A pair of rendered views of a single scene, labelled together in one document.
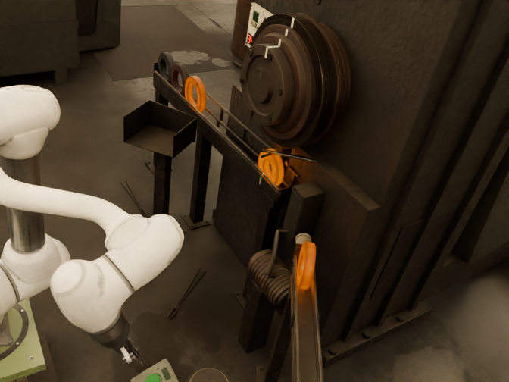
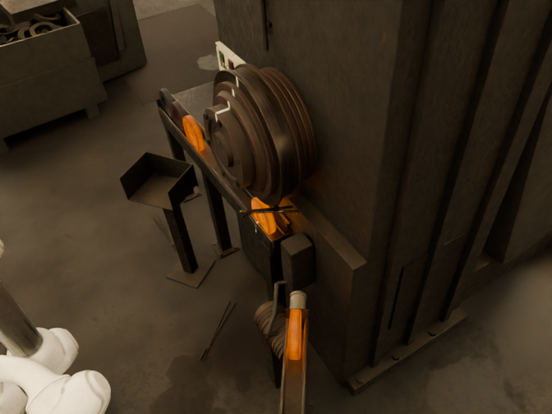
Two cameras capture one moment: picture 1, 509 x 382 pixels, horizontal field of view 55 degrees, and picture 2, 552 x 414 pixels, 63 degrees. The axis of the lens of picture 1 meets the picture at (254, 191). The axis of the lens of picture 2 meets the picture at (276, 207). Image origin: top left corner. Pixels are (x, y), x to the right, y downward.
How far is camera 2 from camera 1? 0.57 m
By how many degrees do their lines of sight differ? 11
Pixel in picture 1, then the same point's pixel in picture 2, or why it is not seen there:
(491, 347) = (535, 349)
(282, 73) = (234, 141)
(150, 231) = (62, 403)
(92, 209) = (13, 376)
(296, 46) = (244, 108)
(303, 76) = (256, 142)
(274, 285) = (277, 342)
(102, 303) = not seen: outside the picture
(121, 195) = (154, 231)
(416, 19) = (356, 73)
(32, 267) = not seen: hidden behind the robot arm
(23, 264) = not seen: hidden behind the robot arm
